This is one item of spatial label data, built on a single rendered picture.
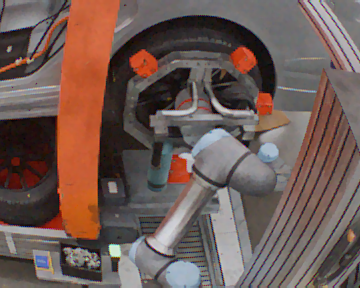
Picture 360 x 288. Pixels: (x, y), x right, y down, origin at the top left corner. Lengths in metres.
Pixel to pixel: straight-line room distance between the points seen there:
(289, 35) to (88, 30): 1.13
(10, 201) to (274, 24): 1.50
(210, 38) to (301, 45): 0.45
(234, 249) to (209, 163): 1.43
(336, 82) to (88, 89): 1.02
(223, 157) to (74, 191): 0.71
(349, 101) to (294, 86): 1.76
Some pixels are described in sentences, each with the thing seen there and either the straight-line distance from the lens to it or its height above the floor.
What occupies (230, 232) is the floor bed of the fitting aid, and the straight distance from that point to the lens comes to 3.30.
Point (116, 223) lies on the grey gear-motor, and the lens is 2.84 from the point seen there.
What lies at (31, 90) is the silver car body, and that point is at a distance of 2.68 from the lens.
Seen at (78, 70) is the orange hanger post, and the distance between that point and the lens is 1.91.
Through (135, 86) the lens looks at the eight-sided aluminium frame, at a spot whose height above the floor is 0.98.
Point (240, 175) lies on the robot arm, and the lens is 1.81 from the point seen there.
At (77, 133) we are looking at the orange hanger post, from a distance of 2.11.
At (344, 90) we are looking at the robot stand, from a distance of 1.16.
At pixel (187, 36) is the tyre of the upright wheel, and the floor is 1.17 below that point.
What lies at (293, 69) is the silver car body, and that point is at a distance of 2.81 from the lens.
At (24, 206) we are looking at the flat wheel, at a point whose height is 0.48.
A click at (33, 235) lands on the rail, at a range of 2.79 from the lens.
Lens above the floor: 2.71
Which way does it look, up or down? 46 degrees down
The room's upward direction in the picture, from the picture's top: 11 degrees clockwise
